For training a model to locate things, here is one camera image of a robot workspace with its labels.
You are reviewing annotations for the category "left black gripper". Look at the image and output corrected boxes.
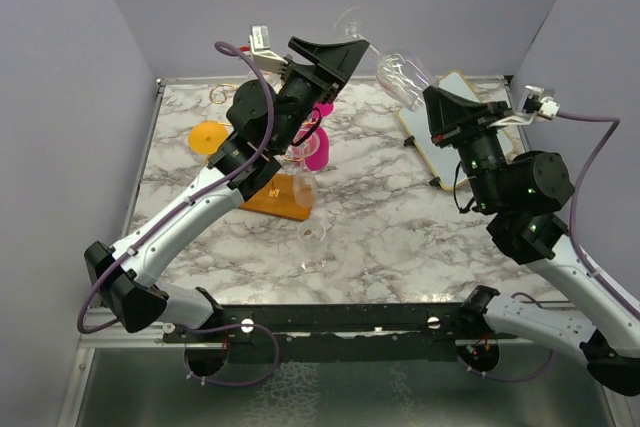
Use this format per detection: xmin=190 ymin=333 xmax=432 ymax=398
xmin=273 ymin=38 xmax=369 ymax=154

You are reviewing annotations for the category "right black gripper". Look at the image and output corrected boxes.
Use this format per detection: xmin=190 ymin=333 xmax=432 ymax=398
xmin=422 ymin=84 xmax=512 ymax=212

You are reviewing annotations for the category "clear wine glass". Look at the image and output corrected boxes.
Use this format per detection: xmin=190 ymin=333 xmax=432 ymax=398
xmin=333 ymin=7 xmax=438 ymax=112
xmin=297 ymin=219 xmax=327 ymax=271

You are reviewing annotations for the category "pink plastic wine glass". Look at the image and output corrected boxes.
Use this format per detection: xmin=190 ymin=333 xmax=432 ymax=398
xmin=295 ymin=103 xmax=334 ymax=172

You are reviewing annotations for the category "clear flute glass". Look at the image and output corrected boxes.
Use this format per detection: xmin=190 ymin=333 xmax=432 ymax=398
xmin=287 ymin=140 xmax=318 ymax=209

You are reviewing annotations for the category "yellow plastic wine glass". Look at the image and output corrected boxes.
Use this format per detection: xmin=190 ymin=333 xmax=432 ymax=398
xmin=187 ymin=120 xmax=229 ymax=163

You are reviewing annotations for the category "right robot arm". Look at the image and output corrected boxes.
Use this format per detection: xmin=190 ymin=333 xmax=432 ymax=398
xmin=423 ymin=86 xmax=639 ymax=397

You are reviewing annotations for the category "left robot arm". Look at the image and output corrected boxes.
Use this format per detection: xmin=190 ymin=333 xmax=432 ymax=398
xmin=84 ymin=37 xmax=369 ymax=342

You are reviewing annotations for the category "white board gold rim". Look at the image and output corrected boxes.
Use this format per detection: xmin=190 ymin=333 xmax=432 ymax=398
xmin=397 ymin=70 xmax=511 ymax=192

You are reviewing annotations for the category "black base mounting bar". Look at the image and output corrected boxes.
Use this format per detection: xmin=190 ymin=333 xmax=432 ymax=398
xmin=163 ymin=286 xmax=499 ymax=364

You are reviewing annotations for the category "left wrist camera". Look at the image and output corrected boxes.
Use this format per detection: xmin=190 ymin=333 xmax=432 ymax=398
xmin=249 ymin=24 xmax=287 ymax=74

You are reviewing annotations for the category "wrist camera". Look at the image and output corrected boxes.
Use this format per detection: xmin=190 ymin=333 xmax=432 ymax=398
xmin=491 ymin=85 xmax=559 ymax=128
xmin=249 ymin=24 xmax=287 ymax=74

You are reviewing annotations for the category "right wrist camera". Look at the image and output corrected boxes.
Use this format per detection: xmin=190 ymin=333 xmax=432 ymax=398
xmin=491 ymin=85 xmax=559 ymax=128

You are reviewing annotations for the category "gold wire glass rack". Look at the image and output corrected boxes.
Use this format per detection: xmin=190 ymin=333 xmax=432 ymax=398
xmin=209 ymin=83 xmax=312 ymax=222

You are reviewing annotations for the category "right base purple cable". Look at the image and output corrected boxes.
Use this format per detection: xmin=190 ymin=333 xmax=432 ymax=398
xmin=462 ymin=291 xmax=559 ymax=384

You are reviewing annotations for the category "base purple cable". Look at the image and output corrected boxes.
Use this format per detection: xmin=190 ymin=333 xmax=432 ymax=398
xmin=462 ymin=291 xmax=559 ymax=384
xmin=182 ymin=321 xmax=284 ymax=389

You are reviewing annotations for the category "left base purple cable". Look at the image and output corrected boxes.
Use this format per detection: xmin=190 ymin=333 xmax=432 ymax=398
xmin=182 ymin=321 xmax=284 ymax=389

